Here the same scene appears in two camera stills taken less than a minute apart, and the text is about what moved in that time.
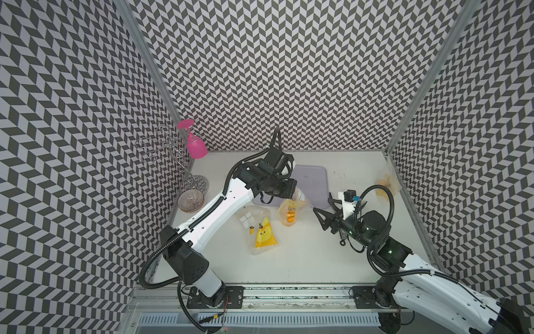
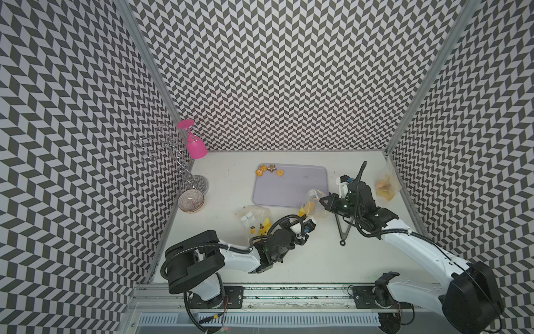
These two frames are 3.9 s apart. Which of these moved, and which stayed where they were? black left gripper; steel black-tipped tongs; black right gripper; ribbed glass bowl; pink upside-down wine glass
Moved: black left gripper; black right gripper
Stayed: ribbed glass bowl; steel black-tipped tongs; pink upside-down wine glass
